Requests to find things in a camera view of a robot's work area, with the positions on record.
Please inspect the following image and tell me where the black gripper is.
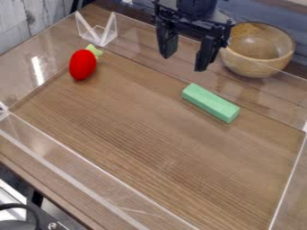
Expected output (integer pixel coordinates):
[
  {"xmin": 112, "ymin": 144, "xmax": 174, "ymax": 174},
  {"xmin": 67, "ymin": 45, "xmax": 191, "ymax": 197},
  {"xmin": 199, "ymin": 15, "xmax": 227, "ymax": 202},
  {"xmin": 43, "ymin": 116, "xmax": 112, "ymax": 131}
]
[{"xmin": 152, "ymin": 0, "xmax": 235, "ymax": 72}]

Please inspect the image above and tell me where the red plush strawberry toy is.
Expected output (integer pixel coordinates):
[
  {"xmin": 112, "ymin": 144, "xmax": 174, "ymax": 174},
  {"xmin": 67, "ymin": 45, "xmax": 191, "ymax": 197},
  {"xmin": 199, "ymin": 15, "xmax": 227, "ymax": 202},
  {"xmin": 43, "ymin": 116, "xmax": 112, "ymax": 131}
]
[{"xmin": 68, "ymin": 44, "xmax": 103, "ymax": 81}]

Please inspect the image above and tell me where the wooden bowl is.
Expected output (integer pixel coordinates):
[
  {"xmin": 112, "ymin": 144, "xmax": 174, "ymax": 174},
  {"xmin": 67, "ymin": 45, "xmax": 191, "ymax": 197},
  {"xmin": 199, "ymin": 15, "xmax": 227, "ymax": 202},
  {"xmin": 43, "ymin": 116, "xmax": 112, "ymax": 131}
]
[{"xmin": 219, "ymin": 22, "xmax": 296, "ymax": 78}]

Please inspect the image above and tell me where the green rectangular block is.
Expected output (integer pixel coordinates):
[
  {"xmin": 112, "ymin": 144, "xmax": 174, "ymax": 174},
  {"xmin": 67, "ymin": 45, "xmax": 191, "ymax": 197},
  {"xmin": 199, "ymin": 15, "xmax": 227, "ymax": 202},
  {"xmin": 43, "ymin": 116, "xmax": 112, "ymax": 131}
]
[{"xmin": 183, "ymin": 84, "xmax": 240, "ymax": 123}]

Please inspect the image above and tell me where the clear acrylic corner bracket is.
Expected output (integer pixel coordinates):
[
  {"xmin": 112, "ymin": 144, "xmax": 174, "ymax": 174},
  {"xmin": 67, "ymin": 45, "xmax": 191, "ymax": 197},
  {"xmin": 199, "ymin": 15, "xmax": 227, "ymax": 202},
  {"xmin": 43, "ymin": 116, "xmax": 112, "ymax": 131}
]
[{"xmin": 75, "ymin": 12, "xmax": 118, "ymax": 47}]

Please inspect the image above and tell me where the clear acrylic tray enclosure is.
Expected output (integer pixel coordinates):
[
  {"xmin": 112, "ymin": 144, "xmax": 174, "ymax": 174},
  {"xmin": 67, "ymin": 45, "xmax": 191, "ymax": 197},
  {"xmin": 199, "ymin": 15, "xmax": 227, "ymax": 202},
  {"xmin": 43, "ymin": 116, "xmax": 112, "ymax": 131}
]
[{"xmin": 0, "ymin": 15, "xmax": 307, "ymax": 230}]

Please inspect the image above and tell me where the black cable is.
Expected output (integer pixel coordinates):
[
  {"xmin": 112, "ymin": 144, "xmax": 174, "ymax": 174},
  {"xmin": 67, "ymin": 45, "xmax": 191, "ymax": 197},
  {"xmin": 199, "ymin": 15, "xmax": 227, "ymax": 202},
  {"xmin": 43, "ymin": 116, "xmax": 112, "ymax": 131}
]
[{"xmin": 0, "ymin": 203, "xmax": 43, "ymax": 230}]

